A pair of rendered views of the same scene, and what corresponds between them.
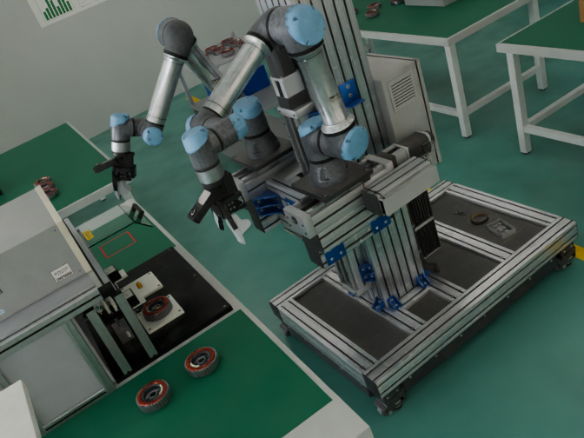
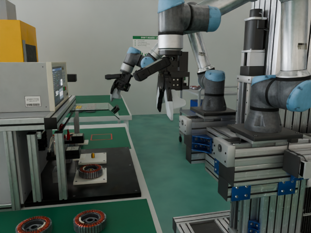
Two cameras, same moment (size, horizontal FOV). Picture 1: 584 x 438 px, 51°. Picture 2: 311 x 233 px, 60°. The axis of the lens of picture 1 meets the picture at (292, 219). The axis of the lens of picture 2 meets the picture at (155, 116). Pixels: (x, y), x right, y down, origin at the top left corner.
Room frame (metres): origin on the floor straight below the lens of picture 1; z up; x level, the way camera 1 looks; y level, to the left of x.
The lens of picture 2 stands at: (0.81, 0.06, 1.32)
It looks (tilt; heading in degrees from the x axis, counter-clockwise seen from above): 12 degrees down; 10
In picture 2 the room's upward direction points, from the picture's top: straight up
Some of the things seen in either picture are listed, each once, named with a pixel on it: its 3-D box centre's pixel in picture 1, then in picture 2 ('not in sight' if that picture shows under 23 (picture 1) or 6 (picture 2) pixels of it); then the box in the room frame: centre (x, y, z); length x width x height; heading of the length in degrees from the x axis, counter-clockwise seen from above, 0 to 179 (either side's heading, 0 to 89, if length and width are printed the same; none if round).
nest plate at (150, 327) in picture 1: (160, 313); (90, 175); (1.96, 0.59, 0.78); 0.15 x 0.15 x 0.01; 21
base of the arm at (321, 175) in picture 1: (327, 164); (263, 117); (2.01, -0.19, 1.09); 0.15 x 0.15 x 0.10
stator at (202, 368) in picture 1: (202, 361); (90, 221); (1.61, 0.44, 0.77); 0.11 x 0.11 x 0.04
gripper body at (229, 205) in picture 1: (222, 195); (172, 70); (1.64, 0.16, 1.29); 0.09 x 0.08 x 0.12; 113
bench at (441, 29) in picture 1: (402, 51); not in sight; (4.97, -1.36, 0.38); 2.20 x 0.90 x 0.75; 21
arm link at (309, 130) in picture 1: (318, 136); (266, 90); (2.00, -0.19, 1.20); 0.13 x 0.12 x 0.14; 31
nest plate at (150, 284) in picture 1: (141, 288); (93, 158); (2.18, 0.68, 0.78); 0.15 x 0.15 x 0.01; 21
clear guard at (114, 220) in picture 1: (105, 231); (90, 111); (2.26, 0.72, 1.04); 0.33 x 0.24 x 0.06; 111
